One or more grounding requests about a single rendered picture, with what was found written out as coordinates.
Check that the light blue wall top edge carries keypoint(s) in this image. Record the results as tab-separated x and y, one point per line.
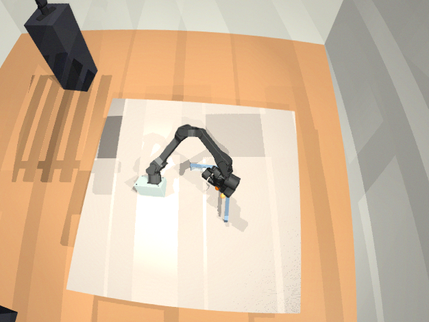
227	201

